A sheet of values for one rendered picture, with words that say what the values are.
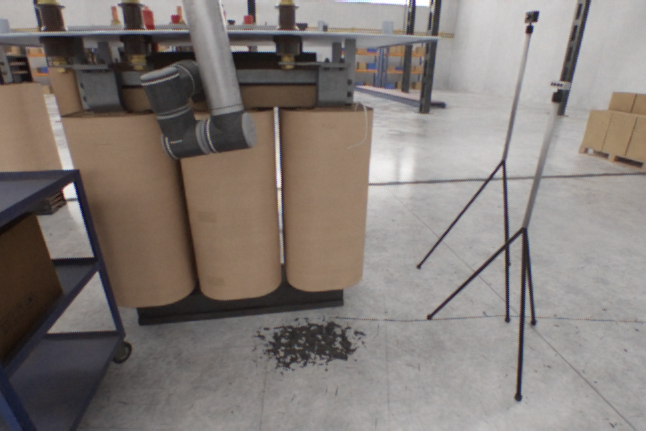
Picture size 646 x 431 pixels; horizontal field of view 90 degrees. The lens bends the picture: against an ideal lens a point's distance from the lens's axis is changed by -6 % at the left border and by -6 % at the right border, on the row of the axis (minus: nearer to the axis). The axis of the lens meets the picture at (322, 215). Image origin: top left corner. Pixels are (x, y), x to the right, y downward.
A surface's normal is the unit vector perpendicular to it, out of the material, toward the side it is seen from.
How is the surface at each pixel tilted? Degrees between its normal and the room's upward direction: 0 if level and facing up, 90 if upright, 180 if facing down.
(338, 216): 90
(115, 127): 90
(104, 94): 90
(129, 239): 90
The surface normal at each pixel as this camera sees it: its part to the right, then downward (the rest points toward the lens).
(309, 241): -0.16, 0.40
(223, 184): 0.21, 0.39
